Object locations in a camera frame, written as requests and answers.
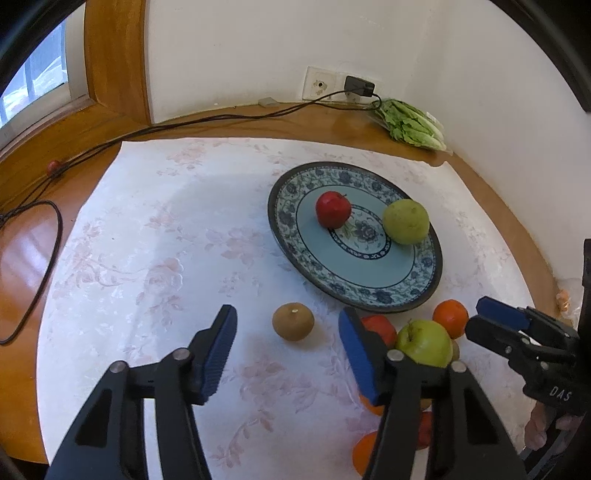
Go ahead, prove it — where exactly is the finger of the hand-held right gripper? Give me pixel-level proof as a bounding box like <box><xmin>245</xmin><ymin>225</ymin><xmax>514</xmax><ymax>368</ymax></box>
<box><xmin>465</xmin><ymin>315</ymin><xmax>529</xmax><ymax>366</ymax></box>
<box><xmin>476</xmin><ymin>296</ymin><xmax>533</xmax><ymax>331</ymax></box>

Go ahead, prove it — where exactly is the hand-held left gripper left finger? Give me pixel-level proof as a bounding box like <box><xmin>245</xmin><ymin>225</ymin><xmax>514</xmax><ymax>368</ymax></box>
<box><xmin>44</xmin><ymin>304</ymin><xmax>238</xmax><ymax>480</ymax></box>

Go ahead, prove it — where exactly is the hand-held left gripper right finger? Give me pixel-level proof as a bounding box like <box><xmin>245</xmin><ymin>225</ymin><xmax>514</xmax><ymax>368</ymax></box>
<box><xmin>338</xmin><ymin>307</ymin><xmax>529</xmax><ymax>480</ymax></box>

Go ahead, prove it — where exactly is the red apple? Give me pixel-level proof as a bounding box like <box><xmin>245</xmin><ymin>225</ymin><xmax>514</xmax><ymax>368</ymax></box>
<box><xmin>416</xmin><ymin>411</ymin><xmax>435</xmax><ymax>450</ymax></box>
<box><xmin>316</xmin><ymin>191</ymin><xmax>352</xmax><ymax>228</ymax></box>
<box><xmin>361</xmin><ymin>315</ymin><xmax>398</xmax><ymax>349</ymax></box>

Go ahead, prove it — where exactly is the orange tangerine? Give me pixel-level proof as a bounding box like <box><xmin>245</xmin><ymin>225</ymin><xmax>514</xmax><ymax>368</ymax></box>
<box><xmin>432</xmin><ymin>299</ymin><xmax>469</xmax><ymax>337</ymax></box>
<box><xmin>360</xmin><ymin>394</ymin><xmax>386</xmax><ymax>417</ymax></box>
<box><xmin>352</xmin><ymin>431</ymin><xmax>382</xmax><ymax>476</ymax></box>

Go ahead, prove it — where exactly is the green apple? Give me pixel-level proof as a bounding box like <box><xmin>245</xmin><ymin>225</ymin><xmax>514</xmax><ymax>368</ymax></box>
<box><xmin>394</xmin><ymin>319</ymin><xmax>454</xmax><ymax>368</ymax></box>

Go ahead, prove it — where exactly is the blue floral ceramic plate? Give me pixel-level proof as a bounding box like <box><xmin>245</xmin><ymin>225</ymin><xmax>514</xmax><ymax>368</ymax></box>
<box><xmin>268</xmin><ymin>161</ymin><xmax>444</xmax><ymax>315</ymax></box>

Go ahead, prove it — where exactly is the person's right hand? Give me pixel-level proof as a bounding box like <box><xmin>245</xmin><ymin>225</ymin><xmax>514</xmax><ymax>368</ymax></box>
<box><xmin>524</xmin><ymin>404</ymin><xmax>585</xmax><ymax>455</ymax></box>

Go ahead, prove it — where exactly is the clear plastic bag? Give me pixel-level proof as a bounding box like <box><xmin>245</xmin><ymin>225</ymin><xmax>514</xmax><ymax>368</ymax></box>
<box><xmin>551</xmin><ymin>276</ymin><xmax>587</xmax><ymax>324</ymax></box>

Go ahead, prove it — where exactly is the white floral tablecloth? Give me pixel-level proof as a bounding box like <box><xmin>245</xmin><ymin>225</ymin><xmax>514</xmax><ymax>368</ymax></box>
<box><xmin>36</xmin><ymin>137</ymin><xmax>550</xmax><ymax>480</ymax></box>

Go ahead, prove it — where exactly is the large yellow-green pear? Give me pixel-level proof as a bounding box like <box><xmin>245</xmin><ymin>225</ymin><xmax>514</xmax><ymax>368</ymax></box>
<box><xmin>383</xmin><ymin>198</ymin><xmax>431</xmax><ymax>245</ymax></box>

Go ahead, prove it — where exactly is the bagged green lettuce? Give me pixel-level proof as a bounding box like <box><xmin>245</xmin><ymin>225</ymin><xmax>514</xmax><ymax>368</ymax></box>
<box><xmin>369</xmin><ymin>99</ymin><xmax>448</xmax><ymax>152</ymax></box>

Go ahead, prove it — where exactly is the black plug-in charger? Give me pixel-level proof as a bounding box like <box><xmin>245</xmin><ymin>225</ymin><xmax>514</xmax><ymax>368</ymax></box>
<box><xmin>344</xmin><ymin>76</ymin><xmax>376</xmax><ymax>97</ymax></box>

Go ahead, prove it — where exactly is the glass window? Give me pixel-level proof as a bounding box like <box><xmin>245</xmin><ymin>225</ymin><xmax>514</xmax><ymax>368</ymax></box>
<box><xmin>0</xmin><ymin>16</ymin><xmax>88</xmax><ymax>160</ymax></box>

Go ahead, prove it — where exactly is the black power cable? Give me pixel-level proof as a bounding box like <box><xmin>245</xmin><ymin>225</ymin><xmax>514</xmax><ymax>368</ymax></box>
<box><xmin>0</xmin><ymin>90</ymin><xmax>383</xmax><ymax>346</ymax></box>

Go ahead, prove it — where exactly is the white antenna wall socket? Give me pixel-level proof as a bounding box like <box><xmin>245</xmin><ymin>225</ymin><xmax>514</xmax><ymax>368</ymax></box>
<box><xmin>302</xmin><ymin>66</ymin><xmax>346</xmax><ymax>102</ymax></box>

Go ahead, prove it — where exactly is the wooden window frame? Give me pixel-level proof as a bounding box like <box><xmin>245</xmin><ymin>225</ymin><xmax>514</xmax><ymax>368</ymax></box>
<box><xmin>84</xmin><ymin>0</ymin><xmax>153</xmax><ymax>126</ymax></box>

